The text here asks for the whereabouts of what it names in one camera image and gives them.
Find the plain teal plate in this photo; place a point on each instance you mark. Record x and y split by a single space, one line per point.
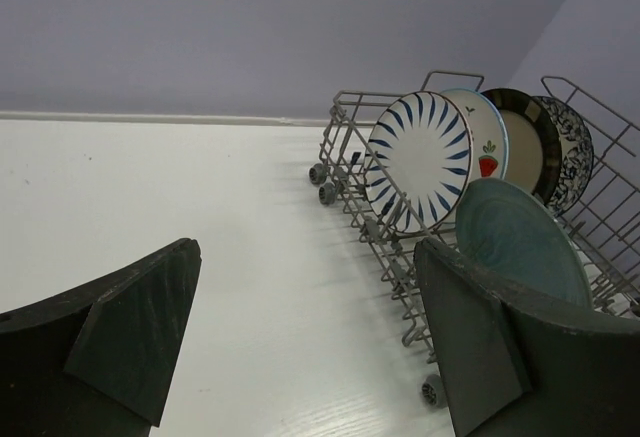
506 230

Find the blue striped white plate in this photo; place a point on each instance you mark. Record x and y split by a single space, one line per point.
418 162

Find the dark brown rimmed plate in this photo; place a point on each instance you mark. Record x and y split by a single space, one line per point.
535 152

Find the blue floral plate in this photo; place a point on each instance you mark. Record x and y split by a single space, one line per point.
578 154

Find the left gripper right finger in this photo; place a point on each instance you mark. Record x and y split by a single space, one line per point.
516 362

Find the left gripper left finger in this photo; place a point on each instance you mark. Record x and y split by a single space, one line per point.
98 359

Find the watermelon pattern plate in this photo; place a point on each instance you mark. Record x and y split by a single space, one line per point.
488 130

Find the grey wire dish rack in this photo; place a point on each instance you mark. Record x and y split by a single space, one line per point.
603 224

